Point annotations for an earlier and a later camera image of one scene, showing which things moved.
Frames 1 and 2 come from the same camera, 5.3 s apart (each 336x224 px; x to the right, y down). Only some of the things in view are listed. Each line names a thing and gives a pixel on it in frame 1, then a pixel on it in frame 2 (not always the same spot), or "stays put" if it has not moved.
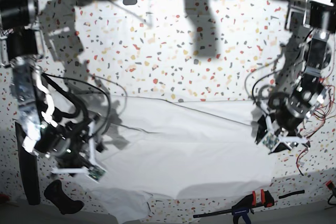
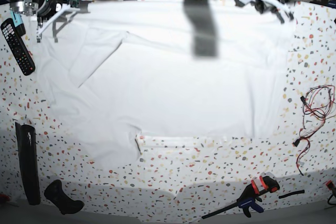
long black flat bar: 28,162 stays put
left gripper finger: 262,127 → 260,5
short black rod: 301,191 stays put
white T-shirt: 173,147 → 114,72
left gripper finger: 280,146 → 281,9
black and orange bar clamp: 263,198 → 250,200
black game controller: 54,192 stays put
